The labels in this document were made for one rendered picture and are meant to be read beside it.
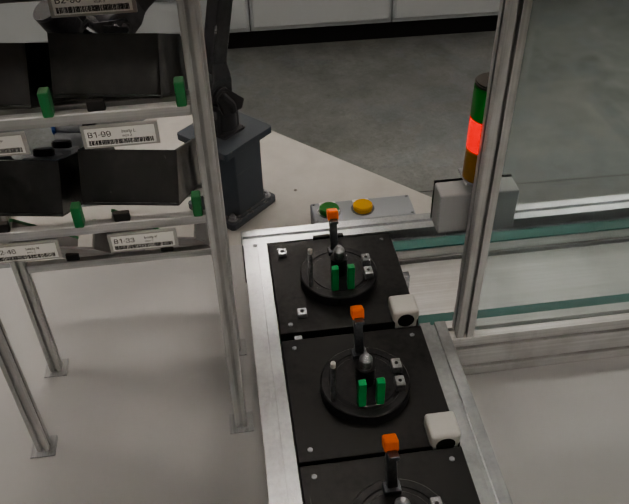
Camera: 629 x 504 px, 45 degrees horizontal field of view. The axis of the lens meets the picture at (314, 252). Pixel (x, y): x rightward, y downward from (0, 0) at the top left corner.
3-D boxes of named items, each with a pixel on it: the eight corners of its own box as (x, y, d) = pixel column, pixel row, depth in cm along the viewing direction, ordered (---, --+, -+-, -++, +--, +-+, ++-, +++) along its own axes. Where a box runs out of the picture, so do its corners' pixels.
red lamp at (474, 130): (461, 139, 110) (465, 109, 107) (494, 136, 110) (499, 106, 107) (471, 157, 106) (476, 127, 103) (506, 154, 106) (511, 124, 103)
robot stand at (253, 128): (230, 178, 181) (222, 105, 168) (277, 200, 174) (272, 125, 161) (187, 207, 173) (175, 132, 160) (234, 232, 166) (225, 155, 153)
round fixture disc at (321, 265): (296, 258, 142) (295, 250, 141) (369, 250, 143) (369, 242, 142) (305, 310, 131) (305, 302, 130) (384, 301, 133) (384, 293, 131)
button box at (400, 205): (310, 225, 161) (310, 202, 157) (406, 216, 163) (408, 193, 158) (315, 246, 155) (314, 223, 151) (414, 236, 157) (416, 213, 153)
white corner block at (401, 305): (386, 311, 134) (388, 295, 131) (411, 308, 134) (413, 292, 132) (392, 330, 130) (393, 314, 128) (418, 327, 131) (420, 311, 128)
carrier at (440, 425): (281, 349, 127) (278, 295, 119) (420, 333, 130) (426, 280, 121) (298, 472, 109) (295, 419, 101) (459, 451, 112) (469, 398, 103)
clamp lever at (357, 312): (352, 348, 121) (349, 305, 119) (364, 347, 121) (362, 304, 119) (355, 358, 118) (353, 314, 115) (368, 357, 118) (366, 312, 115)
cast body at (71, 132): (67, 150, 127) (65, 108, 126) (93, 150, 127) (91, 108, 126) (50, 152, 119) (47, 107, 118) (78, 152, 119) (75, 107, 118)
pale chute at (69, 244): (74, 260, 140) (75, 236, 140) (144, 261, 140) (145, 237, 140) (7, 248, 112) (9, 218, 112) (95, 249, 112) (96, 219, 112)
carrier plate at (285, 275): (268, 251, 147) (267, 243, 145) (388, 239, 149) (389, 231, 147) (280, 342, 129) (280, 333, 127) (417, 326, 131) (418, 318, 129)
